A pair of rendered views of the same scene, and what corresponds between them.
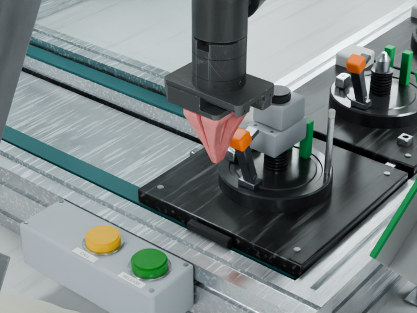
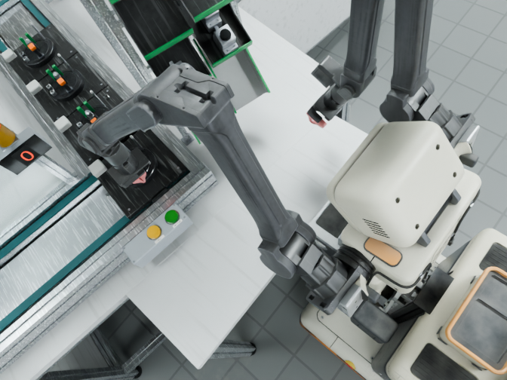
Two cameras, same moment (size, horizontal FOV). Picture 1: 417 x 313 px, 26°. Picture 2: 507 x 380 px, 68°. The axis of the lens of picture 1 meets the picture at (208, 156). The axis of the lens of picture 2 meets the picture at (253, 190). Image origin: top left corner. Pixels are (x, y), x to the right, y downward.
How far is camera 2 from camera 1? 0.62 m
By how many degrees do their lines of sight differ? 49
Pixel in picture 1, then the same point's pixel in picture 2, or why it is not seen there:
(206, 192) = (136, 193)
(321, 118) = not seen: hidden behind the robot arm
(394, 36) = (48, 105)
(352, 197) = (155, 145)
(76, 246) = (153, 242)
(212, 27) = (124, 156)
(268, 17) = not seen: outside the picture
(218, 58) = (131, 160)
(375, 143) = not seen: hidden behind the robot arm
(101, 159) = (87, 236)
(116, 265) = (168, 228)
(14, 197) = (103, 271)
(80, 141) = (69, 245)
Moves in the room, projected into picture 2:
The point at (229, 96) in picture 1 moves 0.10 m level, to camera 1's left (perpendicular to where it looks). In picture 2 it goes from (141, 163) to (130, 197)
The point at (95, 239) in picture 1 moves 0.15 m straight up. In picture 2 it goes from (155, 234) to (131, 218)
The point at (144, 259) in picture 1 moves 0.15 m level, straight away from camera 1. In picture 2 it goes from (170, 217) to (124, 216)
